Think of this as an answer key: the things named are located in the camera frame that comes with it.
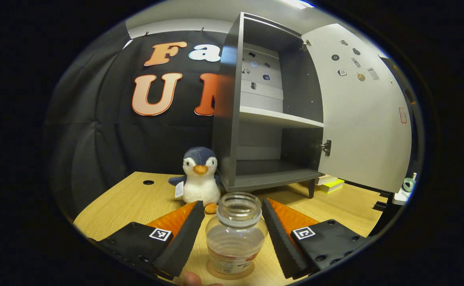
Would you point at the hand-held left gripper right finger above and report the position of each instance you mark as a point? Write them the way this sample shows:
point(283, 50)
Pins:
point(281, 242)

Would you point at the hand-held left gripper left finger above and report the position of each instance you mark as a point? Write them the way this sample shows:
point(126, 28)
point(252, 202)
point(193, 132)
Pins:
point(184, 242)

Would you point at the clear plastic bottle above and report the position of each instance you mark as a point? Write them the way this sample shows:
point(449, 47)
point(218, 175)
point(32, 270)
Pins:
point(235, 242)

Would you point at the round brown coaster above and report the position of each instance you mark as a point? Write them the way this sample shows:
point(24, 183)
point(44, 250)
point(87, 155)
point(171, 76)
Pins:
point(232, 277)

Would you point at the dark grey cabinet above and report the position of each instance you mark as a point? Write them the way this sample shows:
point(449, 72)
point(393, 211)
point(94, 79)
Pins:
point(226, 139)

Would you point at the white cabinet door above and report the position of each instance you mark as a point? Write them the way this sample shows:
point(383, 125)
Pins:
point(359, 131)

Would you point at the blue white penguin plush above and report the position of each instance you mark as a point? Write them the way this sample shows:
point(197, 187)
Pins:
point(200, 186)

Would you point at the black table grommet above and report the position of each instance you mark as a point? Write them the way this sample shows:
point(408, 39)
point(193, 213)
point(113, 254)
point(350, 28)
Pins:
point(148, 182)

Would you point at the yellow book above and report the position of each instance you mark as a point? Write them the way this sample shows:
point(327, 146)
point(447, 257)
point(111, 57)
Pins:
point(333, 186)

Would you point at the book with brown cover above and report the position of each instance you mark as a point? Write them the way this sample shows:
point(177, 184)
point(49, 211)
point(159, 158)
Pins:
point(325, 180)

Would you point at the white board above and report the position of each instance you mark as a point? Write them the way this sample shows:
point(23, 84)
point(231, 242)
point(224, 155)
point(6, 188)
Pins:
point(400, 198)

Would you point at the black backdrop cloth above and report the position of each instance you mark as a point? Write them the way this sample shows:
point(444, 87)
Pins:
point(96, 139)

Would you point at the grey tape roll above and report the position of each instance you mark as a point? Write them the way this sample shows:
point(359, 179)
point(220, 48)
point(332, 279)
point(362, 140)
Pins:
point(404, 184)

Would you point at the ceiling light panel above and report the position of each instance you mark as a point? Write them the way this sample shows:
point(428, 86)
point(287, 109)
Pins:
point(299, 3)

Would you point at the black metal bracket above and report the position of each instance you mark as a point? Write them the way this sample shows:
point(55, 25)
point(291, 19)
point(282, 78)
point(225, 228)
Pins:
point(383, 204)

